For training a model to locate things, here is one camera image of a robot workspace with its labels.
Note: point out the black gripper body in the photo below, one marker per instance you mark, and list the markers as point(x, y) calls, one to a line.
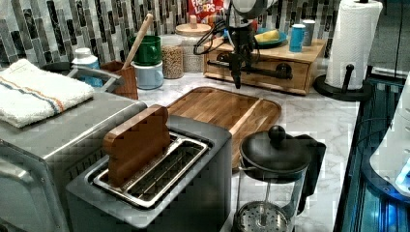
point(243, 46)

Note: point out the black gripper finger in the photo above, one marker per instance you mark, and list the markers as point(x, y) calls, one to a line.
point(235, 68)

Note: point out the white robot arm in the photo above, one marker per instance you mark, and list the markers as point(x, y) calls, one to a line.
point(238, 17)

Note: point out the wooden drawer box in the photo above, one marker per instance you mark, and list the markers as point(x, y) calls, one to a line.
point(304, 66)

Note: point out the blue round plate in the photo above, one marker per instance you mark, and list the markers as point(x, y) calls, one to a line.
point(282, 39)

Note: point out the glass jar with grains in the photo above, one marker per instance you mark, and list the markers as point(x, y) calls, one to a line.
point(192, 63)

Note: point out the red Froot Loops cereal box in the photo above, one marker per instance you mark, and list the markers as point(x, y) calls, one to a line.
point(204, 9)

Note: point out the dark wooden cutting board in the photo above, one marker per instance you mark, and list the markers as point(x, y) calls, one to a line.
point(240, 114)

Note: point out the round wooden jar lid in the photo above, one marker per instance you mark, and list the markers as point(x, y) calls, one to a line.
point(192, 28)

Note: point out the blue shaker can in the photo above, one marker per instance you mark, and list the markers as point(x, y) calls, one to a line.
point(297, 37)

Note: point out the grey shaker can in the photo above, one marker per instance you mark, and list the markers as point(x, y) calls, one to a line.
point(309, 28)

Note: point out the clear plastic lidded jar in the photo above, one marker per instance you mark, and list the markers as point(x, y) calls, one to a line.
point(172, 56)

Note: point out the green mug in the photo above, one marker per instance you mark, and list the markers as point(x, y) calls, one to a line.
point(149, 51)

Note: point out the light blue mug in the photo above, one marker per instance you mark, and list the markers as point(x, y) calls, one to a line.
point(148, 77)

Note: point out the wooden spoon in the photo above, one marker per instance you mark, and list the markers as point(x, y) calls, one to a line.
point(148, 20)

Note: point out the brown wooden utensil holder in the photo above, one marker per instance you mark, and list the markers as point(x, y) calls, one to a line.
point(128, 89)

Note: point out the white paper towel roll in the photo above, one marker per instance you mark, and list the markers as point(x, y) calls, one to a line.
point(352, 41)

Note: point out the glass french press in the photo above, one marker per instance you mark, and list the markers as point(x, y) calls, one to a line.
point(277, 173)

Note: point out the silver black toaster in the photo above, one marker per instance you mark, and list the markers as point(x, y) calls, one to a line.
point(188, 191)

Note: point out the black paper towel holder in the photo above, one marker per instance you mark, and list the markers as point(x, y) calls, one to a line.
point(343, 93)

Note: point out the wooden toast slice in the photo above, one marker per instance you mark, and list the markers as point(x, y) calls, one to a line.
point(134, 143)

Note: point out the blue white bottle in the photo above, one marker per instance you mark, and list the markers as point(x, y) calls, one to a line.
point(84, 57)

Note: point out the white striped towel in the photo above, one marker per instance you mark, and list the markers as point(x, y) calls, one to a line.
point(29, 94)

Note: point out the silver toaster oven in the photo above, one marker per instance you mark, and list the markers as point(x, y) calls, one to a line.
point(38, 161)

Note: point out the black drawer handle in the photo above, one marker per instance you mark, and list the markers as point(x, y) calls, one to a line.
point(282, 70)

